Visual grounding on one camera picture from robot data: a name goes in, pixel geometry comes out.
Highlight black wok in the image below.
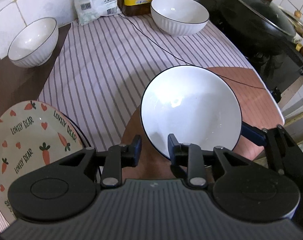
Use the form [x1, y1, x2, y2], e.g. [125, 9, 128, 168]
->
[201, 0, 303, 63]

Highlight black gas stove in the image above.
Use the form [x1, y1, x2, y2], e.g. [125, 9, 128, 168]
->
[216, 17, 303, 103]

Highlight thin black cable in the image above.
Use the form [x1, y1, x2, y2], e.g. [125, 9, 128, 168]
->
[119, 12, 268, 90]

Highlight white seasoning bag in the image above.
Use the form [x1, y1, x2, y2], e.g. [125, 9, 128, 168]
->
[60, 0, 122, 26]

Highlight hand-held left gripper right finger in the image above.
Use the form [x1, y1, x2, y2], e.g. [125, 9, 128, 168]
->
[167, 134, 253, 188]

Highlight white ribbed bowl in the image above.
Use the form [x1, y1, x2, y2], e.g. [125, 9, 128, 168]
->
[150, 0, 210, 36]
[8, 17, 59, 68]
[140, 65, 243, 160]

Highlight striped brown table mat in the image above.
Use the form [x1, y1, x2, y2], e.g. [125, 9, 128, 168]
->
[0, 12, 285, 233]

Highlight glass wok lid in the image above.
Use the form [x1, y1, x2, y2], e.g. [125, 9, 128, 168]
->
[220, 0, 297, 37]

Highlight cream carrot print plate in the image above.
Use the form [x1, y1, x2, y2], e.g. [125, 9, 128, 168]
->
[0, 100, 84, 227]

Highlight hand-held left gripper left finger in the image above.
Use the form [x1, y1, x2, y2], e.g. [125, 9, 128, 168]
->
[58, 135, 143, 188]

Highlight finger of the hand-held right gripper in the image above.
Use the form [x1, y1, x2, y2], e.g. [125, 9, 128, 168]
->
[241, 122, 268, 147]

